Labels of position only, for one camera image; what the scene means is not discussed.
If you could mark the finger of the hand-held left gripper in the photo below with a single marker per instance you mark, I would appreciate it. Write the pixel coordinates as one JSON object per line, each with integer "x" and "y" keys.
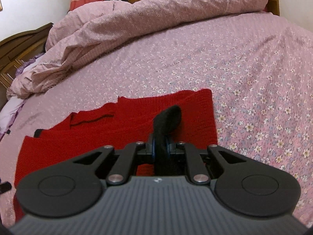
{"x": 5, "y": 187}

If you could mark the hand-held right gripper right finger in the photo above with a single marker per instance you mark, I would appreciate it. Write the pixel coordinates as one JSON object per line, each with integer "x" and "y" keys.
{"x": 169, "y": 151}

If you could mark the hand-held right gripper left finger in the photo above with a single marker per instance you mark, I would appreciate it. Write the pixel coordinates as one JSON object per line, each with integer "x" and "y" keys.
{"x": 152, "y": 151}

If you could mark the red knit cardigan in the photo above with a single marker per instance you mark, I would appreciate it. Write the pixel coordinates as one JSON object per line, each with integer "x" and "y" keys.
{"x": 137, "y": 117}

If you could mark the lavender pillow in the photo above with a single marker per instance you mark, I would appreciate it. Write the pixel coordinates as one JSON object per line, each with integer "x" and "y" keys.
{"x": 8, "y": 112}

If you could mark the purple ruffled pillow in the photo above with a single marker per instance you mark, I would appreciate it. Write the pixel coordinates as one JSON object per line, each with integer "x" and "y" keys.
{"x": 29, "y": 64}

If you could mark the pink quilt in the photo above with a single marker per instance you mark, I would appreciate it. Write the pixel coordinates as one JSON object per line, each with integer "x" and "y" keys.
{"x": 146, "y": 17}

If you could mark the wooden headboard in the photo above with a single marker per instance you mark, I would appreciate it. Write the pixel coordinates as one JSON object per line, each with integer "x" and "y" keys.
{"x": 17, "y": 46}

